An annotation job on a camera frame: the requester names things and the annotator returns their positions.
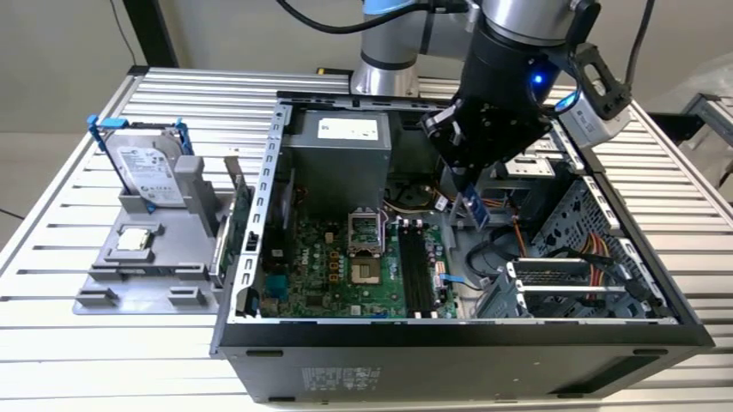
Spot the green motherboard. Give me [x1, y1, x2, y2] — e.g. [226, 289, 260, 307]
[256, 212, 463, 319]

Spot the black PC case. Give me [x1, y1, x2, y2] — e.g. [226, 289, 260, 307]
[208, 88, 717, 404]

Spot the thick black cable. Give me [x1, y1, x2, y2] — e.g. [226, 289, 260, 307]
[276, 0, 479, 34]

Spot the metal disk bay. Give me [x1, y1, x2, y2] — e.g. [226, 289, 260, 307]
[474, 255, 631, 321]

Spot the grey parts rack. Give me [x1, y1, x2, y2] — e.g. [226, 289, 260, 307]
[71, 154, 239, 317]

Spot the silver wrist camera blue plug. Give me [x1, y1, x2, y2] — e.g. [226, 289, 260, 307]
[555, 92, 634, 150]

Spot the thin black cable blue plug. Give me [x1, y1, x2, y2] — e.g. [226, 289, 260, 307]
[523, 0, 658, 117]

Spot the orange yellow wire bundle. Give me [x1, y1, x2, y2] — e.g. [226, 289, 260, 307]
[577, 233, 611, 288]

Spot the metal socket cover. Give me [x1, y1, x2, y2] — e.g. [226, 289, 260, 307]
[347, 208, 383, 255]

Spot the RAM stick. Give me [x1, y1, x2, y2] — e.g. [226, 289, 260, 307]
[91, 265, 207, 278]
[457, 182, 493, 229]

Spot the thin orange wire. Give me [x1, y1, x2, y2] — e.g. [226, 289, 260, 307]
[511, 216, 529, 259]

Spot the hard disk in blue carrier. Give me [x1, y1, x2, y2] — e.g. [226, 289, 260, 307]
[88, 113, 196, 211]

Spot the silver CPU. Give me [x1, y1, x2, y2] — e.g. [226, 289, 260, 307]
[116, 227, 153, 250]

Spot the grey metal frame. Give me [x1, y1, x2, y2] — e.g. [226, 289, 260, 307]
[679, 92, 733, 149]

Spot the black round fan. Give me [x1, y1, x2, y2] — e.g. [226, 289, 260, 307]
[386, 178, 454, 214]

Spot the grey power supply unit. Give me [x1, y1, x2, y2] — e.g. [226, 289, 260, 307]
[283, 109, 394, 215]

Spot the grey metal drive cage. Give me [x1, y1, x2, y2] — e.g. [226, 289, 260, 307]
[439, 128, 585, 224]

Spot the black frame post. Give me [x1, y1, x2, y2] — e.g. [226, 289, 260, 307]
[123, 0, 180, 70]

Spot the CPU socket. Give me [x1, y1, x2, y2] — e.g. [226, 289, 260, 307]
[350, 256, 383, 287]

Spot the graphics card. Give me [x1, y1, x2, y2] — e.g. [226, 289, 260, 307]
[208, 147, 256, 289]

